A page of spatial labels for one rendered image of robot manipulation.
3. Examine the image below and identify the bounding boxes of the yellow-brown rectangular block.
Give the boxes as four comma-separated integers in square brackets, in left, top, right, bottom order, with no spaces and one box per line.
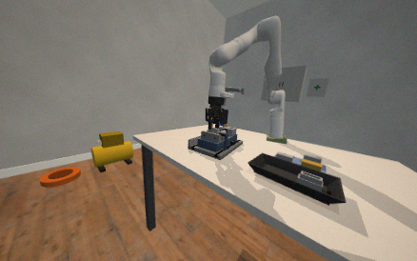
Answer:
[301,159,322,171]

